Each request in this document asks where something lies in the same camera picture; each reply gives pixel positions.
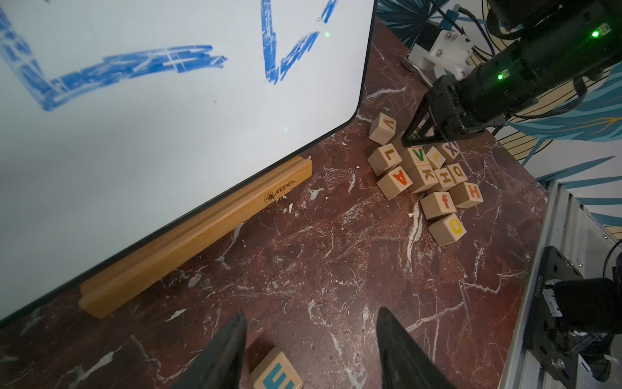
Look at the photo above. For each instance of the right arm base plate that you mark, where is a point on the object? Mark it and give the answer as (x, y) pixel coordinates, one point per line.
(573, 321)

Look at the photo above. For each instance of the wooden block green V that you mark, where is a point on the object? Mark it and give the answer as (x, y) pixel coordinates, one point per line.
(412, 157)

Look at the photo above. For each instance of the wooden whiteboard stand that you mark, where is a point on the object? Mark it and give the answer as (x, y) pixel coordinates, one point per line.
(114, 286)

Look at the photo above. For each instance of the wooden block letter X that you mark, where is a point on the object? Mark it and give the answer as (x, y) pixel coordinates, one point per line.
(449, 150)

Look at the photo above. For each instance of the wooden block letter L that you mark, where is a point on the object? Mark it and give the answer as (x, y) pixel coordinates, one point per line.
(384, 159)

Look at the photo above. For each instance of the wooden block yellow O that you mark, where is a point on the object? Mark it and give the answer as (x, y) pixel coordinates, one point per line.
(447, 230)

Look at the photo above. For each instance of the wooden block letter E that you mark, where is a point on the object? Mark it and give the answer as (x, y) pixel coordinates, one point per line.
(275, 371)

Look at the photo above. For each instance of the wooden block letter K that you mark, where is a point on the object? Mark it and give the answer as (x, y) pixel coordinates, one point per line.
(423, 177)

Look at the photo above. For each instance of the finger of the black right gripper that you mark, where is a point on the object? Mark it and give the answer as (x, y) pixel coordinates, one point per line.
(416, 133)
(430, 134)

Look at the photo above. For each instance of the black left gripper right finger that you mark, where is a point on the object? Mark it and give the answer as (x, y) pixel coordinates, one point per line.
(404, 364)

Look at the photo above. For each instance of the aluminium front rail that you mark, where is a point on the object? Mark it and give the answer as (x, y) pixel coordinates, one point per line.
(577, 249)

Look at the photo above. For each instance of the wooden block letter A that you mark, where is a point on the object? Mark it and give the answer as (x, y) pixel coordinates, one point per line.
(394, 182)

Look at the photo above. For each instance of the wooden block brown V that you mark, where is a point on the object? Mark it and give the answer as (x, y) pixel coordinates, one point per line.
(382, 129)

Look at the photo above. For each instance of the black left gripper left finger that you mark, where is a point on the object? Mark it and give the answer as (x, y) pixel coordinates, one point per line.
(220, 364)

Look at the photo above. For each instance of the whiteboard with RED text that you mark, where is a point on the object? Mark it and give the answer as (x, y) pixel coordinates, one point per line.
(120, 117)

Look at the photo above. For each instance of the wooden block red f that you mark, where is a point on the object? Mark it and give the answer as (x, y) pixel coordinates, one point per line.
(437, 204)

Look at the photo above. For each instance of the wooden block letter H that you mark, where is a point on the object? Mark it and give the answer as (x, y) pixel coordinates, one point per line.
(466, 195)

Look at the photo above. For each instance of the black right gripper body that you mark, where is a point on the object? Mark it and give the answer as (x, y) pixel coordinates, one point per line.
(448, 113)

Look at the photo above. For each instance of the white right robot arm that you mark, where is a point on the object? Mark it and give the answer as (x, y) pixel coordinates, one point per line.
(553, 42)

